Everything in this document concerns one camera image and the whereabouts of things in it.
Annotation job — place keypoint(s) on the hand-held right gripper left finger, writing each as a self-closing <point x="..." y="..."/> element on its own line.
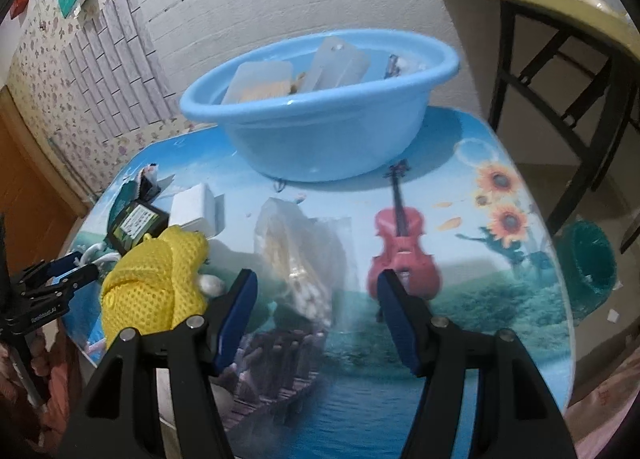
<point x="235" y="309"/>

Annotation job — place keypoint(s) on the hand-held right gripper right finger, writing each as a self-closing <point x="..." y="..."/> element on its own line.
<point x="395" y="319"/>

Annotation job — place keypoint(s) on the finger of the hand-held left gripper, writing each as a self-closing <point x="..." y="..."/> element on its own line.
<point x="70" y="280"/>
<point x="55" y="265"/>

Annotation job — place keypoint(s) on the white fleece cloth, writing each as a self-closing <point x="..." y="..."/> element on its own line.
<point x="210" y="285"/>

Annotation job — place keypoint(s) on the clear plastic bag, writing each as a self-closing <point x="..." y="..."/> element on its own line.
<point x="300" y="279"/>

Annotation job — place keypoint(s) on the yellow mesh cap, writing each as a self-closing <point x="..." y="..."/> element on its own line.
<point x="150" y="289"/>

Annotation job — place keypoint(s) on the teal packet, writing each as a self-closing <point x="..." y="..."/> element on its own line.
<point x="125" y="194"/>

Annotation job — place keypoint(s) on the white charger plug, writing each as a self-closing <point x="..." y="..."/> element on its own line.
<point x="192" y="206"/>

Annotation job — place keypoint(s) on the blue plastic basin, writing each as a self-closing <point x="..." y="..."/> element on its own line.
<point x="320" y="139"/>

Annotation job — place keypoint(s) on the clear box of wooden sticks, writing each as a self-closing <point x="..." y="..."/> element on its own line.
<point x="260" y="76"/>

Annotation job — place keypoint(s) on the small clear pack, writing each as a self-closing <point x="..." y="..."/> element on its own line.
<point x="412" y="65"/>

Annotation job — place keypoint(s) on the printed desktop table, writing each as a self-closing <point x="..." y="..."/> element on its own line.
<point x="350" y="404"/>

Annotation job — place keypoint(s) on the orange-brown garment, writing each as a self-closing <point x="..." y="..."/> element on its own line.
<point x="60" y="379"/>

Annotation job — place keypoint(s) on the wooden door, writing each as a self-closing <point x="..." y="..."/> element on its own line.
<point x="30" y="189"/>

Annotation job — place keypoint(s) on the teal waste basket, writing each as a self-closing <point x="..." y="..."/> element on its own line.
<point x="585" y="269"/>

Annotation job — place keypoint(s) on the white paper scrap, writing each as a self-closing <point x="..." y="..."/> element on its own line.
<point x="612" y="316"/>

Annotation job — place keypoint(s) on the pink garment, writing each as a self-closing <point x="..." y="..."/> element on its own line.
<point x="610" y="414"/>

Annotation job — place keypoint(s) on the wooden side table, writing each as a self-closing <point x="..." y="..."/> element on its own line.
<point x="550" y="4"/>

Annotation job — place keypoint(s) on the grey brick wall sticker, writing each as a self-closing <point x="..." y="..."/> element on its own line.
<point x="115" y="69"/>

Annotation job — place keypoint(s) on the red wall box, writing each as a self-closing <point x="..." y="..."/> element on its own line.
<point x="21" y="4"/>

